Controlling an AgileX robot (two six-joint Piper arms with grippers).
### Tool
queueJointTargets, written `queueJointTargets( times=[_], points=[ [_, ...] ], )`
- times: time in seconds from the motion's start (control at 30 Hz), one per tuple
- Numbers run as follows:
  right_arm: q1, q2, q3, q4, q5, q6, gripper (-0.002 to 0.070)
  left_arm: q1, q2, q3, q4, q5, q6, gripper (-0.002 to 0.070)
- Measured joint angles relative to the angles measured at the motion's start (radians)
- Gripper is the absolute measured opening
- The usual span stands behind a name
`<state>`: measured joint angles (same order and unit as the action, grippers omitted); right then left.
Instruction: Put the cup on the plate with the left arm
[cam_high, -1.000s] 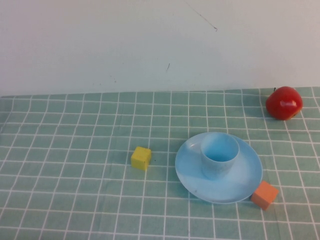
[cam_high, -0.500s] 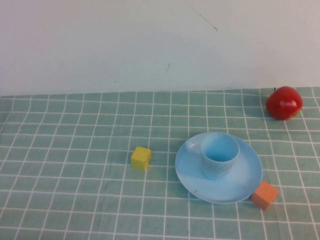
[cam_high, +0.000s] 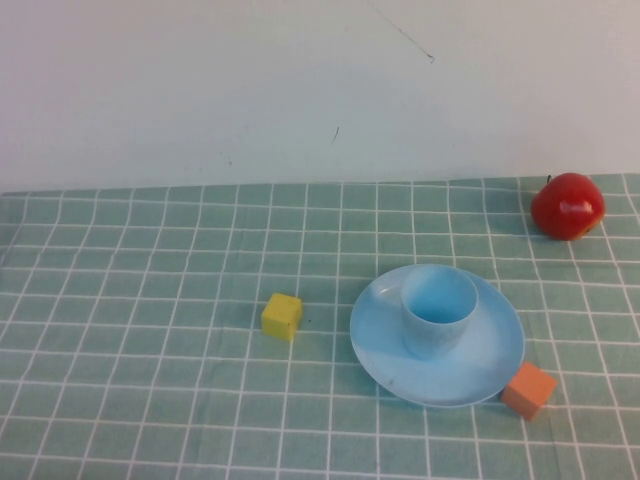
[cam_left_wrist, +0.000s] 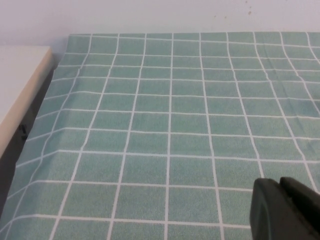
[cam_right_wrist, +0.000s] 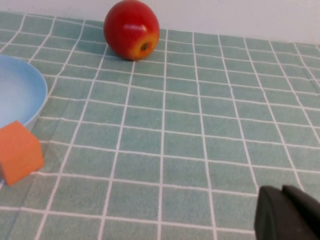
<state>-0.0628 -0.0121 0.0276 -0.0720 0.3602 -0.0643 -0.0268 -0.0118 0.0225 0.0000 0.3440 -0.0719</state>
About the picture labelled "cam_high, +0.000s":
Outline light blue plastic cup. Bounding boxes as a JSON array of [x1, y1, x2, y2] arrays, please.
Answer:
[[400, 265, 479, 360]]

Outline light blue plastic plate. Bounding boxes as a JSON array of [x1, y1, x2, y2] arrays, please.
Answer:
[[349, 263, 527, 410]]

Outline yellow cube block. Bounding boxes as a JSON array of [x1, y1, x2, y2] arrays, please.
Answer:
[[261, 293, 304, 343]]

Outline green white checkered tablecloth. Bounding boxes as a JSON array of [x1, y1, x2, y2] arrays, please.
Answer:
[[0, 172, 640, 480]]

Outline red apple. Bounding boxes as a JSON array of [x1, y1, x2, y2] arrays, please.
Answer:
[[530, 172, 606, 242]]

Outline orange cube block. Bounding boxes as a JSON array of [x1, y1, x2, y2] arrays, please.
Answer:
[[501, 361, 558, 422]]

